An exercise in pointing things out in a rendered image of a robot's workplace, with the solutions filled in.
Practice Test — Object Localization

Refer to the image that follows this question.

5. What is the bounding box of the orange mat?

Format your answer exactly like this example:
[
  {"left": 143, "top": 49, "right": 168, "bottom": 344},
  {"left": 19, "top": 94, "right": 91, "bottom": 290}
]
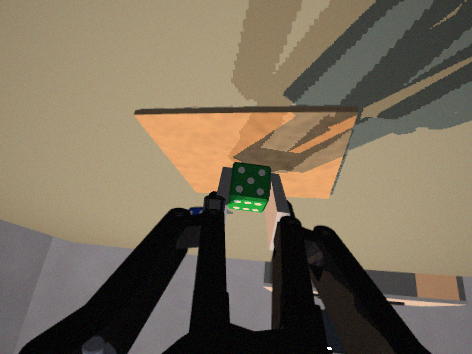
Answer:
[{"left": 134, "top": 106, "right": 358, "bottom": 199}]

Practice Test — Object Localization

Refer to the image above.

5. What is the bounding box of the green die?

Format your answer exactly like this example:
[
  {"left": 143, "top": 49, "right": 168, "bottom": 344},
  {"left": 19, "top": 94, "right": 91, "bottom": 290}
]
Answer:
[{"left": 228, "top": 162, "right": 271, "bottom": 213}]

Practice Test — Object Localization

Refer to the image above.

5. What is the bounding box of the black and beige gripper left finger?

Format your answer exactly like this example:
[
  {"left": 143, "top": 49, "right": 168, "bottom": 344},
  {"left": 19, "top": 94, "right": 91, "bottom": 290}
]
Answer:
[{"left": 18, "top": 167, "right": 232, "bottom": 354}]

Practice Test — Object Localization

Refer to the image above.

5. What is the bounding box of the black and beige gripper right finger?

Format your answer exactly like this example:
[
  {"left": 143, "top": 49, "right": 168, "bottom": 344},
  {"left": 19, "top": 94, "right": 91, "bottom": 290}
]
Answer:
[{"left": 265, "top": 173, "right": 431, "bottom": 354}]

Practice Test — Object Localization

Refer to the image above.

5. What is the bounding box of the blue die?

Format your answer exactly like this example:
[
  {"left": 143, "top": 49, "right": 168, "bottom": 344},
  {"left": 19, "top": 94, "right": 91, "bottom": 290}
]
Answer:
[{"left": 188, "top": 207, "right": 203, "bottom": 215}]

